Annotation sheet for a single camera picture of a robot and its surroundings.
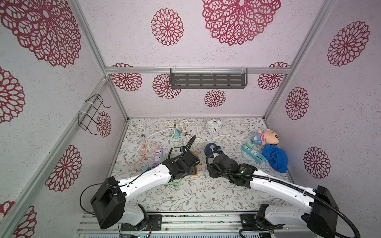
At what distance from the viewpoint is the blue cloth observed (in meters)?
0.92

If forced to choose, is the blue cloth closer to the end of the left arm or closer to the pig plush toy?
the pig plush toy

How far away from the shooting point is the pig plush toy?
3.26 ft

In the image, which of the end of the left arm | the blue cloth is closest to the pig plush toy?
the blue cloth

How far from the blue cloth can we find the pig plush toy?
3cm
